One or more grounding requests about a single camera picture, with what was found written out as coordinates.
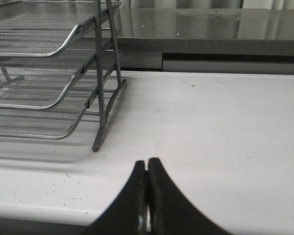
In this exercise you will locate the silver metal rack frame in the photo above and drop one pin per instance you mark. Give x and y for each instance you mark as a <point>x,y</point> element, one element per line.
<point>99,98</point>

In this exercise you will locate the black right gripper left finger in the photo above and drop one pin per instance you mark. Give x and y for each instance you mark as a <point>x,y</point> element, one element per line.
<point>127,214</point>

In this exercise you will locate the silver mesh tray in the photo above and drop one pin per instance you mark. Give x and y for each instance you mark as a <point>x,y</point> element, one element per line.
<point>55,123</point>
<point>44,28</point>
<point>43,83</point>

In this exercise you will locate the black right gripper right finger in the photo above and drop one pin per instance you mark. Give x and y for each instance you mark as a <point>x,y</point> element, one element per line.
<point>171,212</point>

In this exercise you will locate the grey background counter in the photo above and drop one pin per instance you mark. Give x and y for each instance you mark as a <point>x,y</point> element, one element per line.
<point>206,40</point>

